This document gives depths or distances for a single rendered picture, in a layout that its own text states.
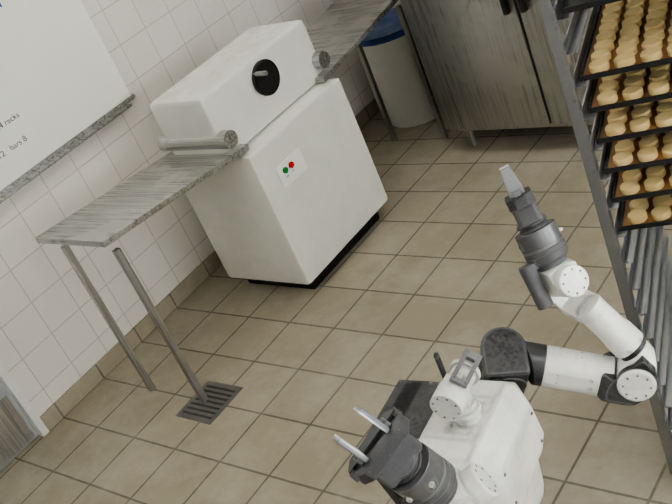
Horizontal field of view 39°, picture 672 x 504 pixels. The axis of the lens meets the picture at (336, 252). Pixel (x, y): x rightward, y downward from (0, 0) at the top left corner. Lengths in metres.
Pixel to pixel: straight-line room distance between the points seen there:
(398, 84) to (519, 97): 1.14
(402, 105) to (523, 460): 4.52
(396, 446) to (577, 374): 0.68
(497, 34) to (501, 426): 3.51
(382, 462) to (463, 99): 4.16
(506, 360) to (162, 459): 2.64
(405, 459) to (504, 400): 0.48
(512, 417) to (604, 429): 1.70
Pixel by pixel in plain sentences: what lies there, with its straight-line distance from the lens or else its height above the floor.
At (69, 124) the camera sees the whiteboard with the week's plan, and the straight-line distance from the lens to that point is 5.02.
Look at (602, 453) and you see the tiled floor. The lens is 3.51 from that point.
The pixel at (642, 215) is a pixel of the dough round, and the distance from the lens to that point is 2.65.
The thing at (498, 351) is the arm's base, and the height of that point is 1.24.
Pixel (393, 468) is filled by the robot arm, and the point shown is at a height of 1.49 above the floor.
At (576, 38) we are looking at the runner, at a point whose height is 1.58.
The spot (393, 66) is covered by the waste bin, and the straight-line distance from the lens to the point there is 6.12.
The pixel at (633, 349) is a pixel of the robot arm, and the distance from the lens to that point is 2.02.
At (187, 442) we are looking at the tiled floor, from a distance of 4.41.
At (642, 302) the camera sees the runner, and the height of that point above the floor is 0.77.
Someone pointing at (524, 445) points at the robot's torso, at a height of 1.15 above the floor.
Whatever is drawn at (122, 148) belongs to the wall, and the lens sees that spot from 5.22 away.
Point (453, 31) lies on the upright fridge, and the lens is 5.29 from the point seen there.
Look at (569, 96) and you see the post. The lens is 2.43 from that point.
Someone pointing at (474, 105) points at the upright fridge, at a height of 0.33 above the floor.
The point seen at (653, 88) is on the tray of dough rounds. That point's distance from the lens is 2.47.
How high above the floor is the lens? 2.47
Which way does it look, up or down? 28 degrees down
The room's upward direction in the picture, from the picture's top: 24 degrees counter-clockwise
